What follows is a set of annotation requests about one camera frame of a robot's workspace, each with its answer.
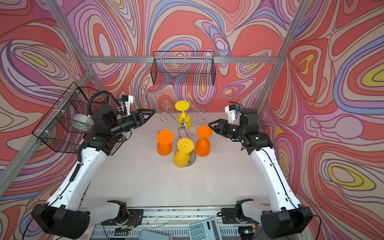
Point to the chrome wine glass rack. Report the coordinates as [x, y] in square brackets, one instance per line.
[180, 132]

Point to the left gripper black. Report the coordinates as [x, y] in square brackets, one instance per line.
[136, 119]

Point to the front yellow wine glass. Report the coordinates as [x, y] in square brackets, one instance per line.
[182, 156]

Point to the black wire basket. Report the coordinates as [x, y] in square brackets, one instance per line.
[61, 128]
[183, 68]

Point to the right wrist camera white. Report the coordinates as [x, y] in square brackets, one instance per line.
[232, 112]

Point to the left black wire basket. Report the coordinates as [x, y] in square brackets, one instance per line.
[61, 128]

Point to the teal calculator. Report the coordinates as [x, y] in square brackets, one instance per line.
[205, 230]

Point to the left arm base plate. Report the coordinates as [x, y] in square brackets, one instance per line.
[134, 218]

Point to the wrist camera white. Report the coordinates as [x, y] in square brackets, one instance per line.
[127, 101]
[232, 112]

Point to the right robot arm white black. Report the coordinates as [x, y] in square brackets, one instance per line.
[286, 215]

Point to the back yellow wine glass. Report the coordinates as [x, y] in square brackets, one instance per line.
[184, 117]

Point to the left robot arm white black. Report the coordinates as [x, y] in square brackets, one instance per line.
[61, 215]

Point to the back black wire basket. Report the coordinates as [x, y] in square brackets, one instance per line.
[183, 68]

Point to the silver tape roll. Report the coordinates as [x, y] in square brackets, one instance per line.
[82, 120]

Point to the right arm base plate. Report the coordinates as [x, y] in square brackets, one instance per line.
[232, 216]

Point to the orange wine glass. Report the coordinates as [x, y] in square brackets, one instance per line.
[165, 139]
[203, 145]

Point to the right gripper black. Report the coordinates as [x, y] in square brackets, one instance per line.
[221, 127]

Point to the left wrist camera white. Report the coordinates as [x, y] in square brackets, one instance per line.
[127, 101]

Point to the yellow wine glass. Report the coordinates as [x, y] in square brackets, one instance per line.
[184, 117]
[182, 156]

